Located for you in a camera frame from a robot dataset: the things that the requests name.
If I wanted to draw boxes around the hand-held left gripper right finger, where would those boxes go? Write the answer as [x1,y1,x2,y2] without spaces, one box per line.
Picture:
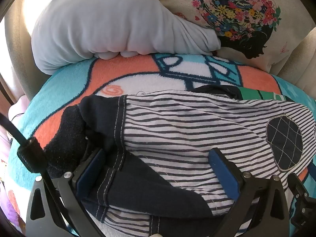
[209,148,291,237]

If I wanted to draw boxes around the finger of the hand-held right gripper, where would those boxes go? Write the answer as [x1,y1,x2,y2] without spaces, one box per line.
[288,164,316,228]

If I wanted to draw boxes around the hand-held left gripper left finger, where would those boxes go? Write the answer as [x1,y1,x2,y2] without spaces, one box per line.
[26,148,107,237]

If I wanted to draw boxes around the striped navy and white pants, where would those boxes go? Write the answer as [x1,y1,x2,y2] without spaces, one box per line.
[44,85,316,232]

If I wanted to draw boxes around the pink cloth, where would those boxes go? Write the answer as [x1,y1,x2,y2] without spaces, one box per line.
[0,95,32,228]

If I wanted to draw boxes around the printed cartoon blanket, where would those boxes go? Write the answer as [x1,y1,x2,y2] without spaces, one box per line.
[5,52,316,237]

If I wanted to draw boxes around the grey plush pillow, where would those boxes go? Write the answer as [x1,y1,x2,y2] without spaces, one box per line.
[31,0,221,76]

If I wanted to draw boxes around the floral print cushion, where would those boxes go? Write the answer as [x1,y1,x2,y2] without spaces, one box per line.
[154,0,307,73]

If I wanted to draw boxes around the black cable with braided sleeve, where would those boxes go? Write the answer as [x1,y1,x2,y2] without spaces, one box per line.
[0,112,74,237]

